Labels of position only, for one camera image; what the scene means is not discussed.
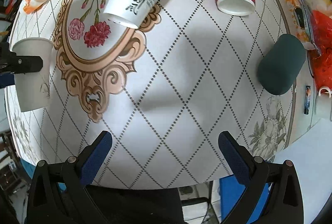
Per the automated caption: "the yellow patterned package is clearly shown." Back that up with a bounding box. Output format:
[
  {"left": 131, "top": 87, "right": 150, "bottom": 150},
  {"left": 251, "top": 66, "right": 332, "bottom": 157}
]
[{"left": 285, "top": 0, "right": 331, "bottom": 50}]

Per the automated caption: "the floral patterned tablecloth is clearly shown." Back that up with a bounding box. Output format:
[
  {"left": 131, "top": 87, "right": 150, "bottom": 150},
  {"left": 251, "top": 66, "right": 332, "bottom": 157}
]
[{"left": 5, "top": 0, "right": 294, "bottom": 189}]

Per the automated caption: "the red plastic bag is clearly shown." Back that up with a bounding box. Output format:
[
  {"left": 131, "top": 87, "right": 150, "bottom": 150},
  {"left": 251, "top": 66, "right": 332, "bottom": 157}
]
[{"left": 310, "top": 10, "right": 332, "bottom": 89}]

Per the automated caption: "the white cup with bamboo print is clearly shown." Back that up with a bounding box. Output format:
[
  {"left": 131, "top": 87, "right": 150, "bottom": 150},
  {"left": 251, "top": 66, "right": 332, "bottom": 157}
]
[{"left": 12, "top": 38, "right": 53, "bottom": 112}]

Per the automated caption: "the dark green cup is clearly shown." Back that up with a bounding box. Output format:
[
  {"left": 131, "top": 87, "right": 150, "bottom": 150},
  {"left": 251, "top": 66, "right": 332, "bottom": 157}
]
[{"left": 257, "top": 34, "right": 306, "bottom": 95}]

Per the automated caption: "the white ceramic mug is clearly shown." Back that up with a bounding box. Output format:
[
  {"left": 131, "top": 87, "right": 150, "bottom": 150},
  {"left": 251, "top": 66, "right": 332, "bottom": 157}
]
[{"left": 316, "top": 86, "right": 331, "bottom": 121}]

